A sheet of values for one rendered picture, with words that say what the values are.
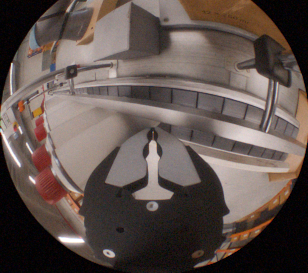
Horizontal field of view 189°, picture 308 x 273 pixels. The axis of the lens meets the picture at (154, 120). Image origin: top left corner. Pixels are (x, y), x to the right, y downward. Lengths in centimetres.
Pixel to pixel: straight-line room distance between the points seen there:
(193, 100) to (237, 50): 13
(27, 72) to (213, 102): 833
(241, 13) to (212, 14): 5
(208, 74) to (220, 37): 8
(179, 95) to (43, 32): 41
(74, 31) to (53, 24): 10
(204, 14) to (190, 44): 7
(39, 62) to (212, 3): 818
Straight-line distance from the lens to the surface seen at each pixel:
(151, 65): 23
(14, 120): 71
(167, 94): 16
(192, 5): 16
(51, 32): 39
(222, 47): 20
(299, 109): 35
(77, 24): 39
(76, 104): 27
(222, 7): 16
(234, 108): 16
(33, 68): 820
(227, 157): 16
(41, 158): 15
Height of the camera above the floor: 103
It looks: 51 degrees down
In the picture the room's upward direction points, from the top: 130 degrees counter-clockwise
